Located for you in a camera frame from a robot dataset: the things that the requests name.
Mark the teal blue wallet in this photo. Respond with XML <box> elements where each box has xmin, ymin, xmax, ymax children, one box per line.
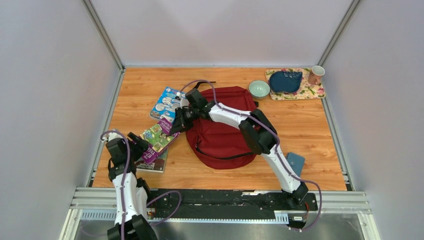
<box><xmin>286</xmin><ymin>152</ymin><xmax>305</xmax><ymax>178</ymax></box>

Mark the pale blue ceramic bowl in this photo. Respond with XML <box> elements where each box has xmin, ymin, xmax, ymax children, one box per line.
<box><xmin>248</xmin><ymin>80</ymin><xmax>271</xmax><ymax>99</ymax></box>

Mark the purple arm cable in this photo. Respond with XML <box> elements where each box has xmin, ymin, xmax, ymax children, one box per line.
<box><xmin>176</xmin><ymin>79</ymin><xmax>323</xmax><ymax>232</ymax></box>
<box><xmin>99</xmin><ymin>129</ymin><xmax>183</xmax><ymax>240</ymax></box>

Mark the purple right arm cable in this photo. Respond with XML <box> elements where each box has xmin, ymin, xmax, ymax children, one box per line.
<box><xmin>176</xmin><ymin>79</ymin><xmax>323</xmax><ymax>232</ymax></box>

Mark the purple children's book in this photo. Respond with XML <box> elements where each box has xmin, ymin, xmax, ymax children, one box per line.
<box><xmin>137</xmin><ymin>118</ymin><xmax>180</xmax><ymax>164</ymax></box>

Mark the green yellow book underneath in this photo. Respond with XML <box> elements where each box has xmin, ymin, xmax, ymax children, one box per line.
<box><xmin>136</xmin><ymin>149</ymin><xmax>169</xmax><ymax>173</ymax></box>

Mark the blue puzzle box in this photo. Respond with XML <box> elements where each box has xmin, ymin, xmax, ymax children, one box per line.
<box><xmin>149</xmin><ymin>86</ymin><xmax>185</xmax><ymax>123</ymax></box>

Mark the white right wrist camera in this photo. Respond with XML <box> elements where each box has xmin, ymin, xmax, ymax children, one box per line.
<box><xmin>175</xmin><ymin>91</ymin><xmax>190</xmax><ymax>108</ymax></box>

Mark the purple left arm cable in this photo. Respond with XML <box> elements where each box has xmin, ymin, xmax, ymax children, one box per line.
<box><xmin>99</xmin><ymin>129</ymin><xmax>183</xmax><ymax>240</ymax></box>

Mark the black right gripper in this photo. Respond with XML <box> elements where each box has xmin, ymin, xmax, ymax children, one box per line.
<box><xmin>171</xmin><ymin>106</ymin><xmax>200</xmax><ymax>136</ymax></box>

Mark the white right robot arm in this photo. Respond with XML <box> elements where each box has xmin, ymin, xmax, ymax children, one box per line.
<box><xmin>170</xmin><ymin>86</ymin><xmax>308</xmax><ymax>210</ymax></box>

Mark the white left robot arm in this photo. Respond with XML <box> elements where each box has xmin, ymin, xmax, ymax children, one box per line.
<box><xmin>100</xmin><ymin>130</ymin><xmax>158</xmax><ymax>240</ymax></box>

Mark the pink mug white inside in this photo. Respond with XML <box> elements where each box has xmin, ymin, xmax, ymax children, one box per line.
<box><xmin>307</xmin><ymin>65</ymin><xmax>326</xmax><ymax>85</ymax></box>

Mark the red student backpack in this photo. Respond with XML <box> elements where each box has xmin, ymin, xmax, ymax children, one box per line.
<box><xmin>185</xmin><ymin>86</ymin><xmax>257</xmax><ymax>170</ymax></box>

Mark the floral rectangular tray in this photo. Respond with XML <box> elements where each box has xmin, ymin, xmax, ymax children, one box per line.
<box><xmin>265</xmin><ymin>65</ymin><xmax>326</xmax><ymax>101</ymax></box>

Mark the dark blue pencil pouch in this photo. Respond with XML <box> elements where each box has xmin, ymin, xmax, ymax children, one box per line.
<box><xmin>268</xmin><ymin>71</ymin><xmax>303</xmax><ymax>94</ymax></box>

